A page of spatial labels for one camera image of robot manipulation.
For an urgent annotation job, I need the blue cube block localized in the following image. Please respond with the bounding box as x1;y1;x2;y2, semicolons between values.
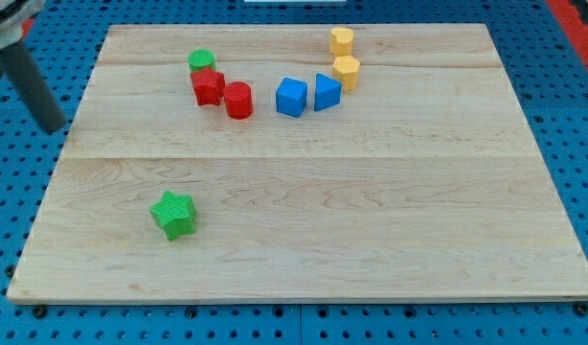
276;78;307;118

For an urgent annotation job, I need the red cylinder block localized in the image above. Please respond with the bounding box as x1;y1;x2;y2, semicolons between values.
223;81;253;120

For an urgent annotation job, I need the red star block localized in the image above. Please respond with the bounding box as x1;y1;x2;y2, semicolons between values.
190;67;225;106

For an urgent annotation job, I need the yellow hexagon block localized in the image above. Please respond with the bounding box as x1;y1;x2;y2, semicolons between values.
332;56;361;91

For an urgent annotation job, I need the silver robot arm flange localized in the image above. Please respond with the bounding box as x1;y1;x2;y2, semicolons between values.
0;0;45;50

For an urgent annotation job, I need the blue triangle block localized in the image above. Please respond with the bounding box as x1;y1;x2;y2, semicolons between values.
314;74;342;111

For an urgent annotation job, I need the light wooden board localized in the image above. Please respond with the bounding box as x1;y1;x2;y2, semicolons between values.
7;24;588;305

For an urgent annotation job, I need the yellow heart block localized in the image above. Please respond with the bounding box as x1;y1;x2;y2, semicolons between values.
329;27;355;57

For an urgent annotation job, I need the green cylinder block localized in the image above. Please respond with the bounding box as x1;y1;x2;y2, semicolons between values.
187;49;216;72

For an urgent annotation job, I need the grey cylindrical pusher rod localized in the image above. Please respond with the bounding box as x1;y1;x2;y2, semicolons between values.
0;41;66;133

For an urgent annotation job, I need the green star block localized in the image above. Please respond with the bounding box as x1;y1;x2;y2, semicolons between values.
148;191;196;242

